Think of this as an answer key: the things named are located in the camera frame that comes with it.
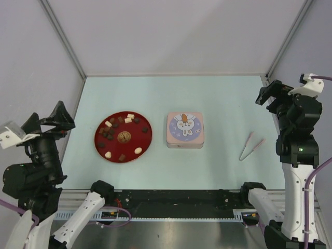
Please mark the pink cat paw tongs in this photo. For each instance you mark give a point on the pink cat paw tongs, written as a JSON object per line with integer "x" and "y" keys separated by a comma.
{"x": 249, "y": 148}

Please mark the white heart chocolate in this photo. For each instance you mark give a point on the white heart chocolate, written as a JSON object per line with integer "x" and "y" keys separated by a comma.
{"x": 108, "y": 155}

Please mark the white ridged chocolate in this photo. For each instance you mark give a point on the white ridged chocolate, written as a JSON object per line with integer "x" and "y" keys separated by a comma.
{"x": 108, "y": 124}

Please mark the brown layered chocolate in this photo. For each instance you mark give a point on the brown layered chocolate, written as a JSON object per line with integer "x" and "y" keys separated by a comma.
{"x": 122, "y": 157}

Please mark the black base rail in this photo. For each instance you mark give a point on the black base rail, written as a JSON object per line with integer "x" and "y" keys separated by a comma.
{"x": 183, "y": 204}

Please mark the red round plate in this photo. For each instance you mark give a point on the red round plate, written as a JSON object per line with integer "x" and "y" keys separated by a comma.
{"x": 123, "y": 138}

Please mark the white oval chocolate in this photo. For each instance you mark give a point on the white oval chocolate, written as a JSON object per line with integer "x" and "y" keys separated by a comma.
{"x": 138, "y": 150}

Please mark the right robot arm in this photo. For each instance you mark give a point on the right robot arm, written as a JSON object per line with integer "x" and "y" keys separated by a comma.
{"x": 297, "y": 111}

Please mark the metal tin lid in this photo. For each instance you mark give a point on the metal tin lid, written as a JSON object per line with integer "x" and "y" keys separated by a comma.
{"x": 185, "y": 126}

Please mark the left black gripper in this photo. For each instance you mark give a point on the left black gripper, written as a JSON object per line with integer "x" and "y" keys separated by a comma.
{"x": 60, "y": 116}

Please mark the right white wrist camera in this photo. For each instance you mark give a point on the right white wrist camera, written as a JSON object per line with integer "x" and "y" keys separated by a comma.
{"x": 311, "y": 86}

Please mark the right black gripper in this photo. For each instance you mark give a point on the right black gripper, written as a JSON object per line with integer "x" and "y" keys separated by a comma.
{"x": 277, "y": 90}

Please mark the metal tin box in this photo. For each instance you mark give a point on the metal tin box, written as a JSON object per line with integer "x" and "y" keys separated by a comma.
{"x": 185, "y": 145}

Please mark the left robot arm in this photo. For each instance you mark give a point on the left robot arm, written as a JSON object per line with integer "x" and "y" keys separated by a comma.
{"x": 35, "y": 185}

